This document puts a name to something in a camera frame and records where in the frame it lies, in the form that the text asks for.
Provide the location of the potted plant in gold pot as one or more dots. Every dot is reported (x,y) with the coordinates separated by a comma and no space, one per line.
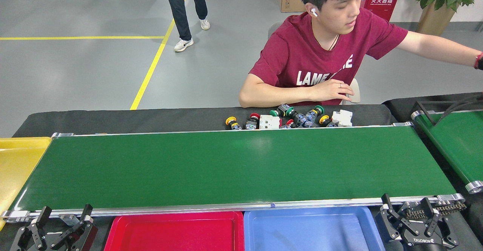
(437,20)

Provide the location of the long green conveyor belt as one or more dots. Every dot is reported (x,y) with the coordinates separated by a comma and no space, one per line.
(226,168)

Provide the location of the white breaker with red lever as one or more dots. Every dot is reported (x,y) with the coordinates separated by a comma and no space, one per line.
(342,118)

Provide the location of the person's left forearm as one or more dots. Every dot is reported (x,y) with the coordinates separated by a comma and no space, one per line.
(453,51)

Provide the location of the blue plastic tray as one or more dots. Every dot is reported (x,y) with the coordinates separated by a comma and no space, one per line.
(309,232)

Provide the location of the green push button switch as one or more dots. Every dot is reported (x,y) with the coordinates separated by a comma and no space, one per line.
(319,110)
(300,119)
(274,113)

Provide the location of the short green conveyor belt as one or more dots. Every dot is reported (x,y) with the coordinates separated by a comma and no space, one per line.
(460,141)

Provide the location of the yellow plastic tray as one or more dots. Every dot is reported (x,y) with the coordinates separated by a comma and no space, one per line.
(15,168)

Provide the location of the person's right hand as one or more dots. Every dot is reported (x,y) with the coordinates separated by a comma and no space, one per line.
(332,90)

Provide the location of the white earbud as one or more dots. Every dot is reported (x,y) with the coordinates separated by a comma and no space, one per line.
(314,12)

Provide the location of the person's right forearm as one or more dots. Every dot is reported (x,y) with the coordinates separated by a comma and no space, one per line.
(271,96)

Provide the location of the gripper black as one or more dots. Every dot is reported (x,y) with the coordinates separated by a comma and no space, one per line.
(424,243)

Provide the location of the person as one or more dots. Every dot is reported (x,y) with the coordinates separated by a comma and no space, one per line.
(302,54)
(177,9)

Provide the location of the red push button switch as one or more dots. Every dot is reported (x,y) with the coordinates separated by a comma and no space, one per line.
(289,122)
(254,116)

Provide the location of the small black table cover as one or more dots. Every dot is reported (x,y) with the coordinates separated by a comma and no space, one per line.
(400,105)

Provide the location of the yellow push button switch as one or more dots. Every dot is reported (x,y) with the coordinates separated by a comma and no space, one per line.
(230,120)
(323,120)

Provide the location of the large black table cover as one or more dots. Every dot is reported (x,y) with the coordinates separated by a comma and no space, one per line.
(113,120)

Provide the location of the red plastic tray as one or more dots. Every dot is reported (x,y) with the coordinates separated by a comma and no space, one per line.
(173,236)

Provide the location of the white circuit breaker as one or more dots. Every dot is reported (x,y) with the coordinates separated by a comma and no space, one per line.
(269,122)

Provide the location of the black wrist watch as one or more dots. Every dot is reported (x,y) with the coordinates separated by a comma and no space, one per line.
(480,62)

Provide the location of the red fire extinguisher box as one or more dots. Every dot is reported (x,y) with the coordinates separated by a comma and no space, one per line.
(383,2)

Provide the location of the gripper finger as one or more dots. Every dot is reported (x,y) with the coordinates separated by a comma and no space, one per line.
(28,239)
(81,236)

